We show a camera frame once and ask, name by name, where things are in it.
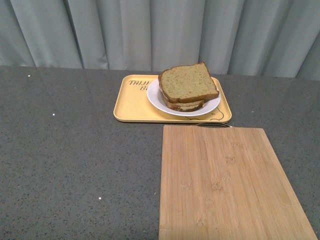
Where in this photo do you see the bamboo cutting board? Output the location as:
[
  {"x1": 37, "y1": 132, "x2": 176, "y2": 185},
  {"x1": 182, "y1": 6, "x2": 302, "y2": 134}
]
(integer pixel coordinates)
[{"x1": 159, "y1": 125, "x2": 316, "y2": 240}]

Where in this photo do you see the metal cutting board handle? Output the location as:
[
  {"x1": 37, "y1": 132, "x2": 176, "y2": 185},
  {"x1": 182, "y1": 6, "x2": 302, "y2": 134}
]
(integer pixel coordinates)
[{"x1": 197, "y1": 122, "x2": 232, "y2": 128}]

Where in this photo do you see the yellow bear tray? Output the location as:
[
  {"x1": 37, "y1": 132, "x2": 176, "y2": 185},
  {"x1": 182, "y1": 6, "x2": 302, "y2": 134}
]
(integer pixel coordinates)
[{"x1": 113, "y1": 74, "x2": 232, "y2": 124}]

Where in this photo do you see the bread slice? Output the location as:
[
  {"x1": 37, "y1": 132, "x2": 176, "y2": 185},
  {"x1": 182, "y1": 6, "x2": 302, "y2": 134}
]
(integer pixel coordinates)
[
  {"x1": 163, "y1": 96, "x2": 205, "y2": 112},
  {"x1": 158, "y1": 62, "x2": 219, "y2": 103}
]

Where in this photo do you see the white round plate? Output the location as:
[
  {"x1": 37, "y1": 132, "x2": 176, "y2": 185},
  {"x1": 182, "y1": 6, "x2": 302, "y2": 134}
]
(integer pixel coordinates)
[{"x1": 147, "y1": 79, "x2": 222, "y2": 117}]

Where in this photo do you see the grey curtain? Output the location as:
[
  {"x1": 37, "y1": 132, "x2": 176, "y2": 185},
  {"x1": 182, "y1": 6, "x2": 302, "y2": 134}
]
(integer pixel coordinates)
[{"x1": 0, "y1": 0, "x2": 320, "y2": 80}]

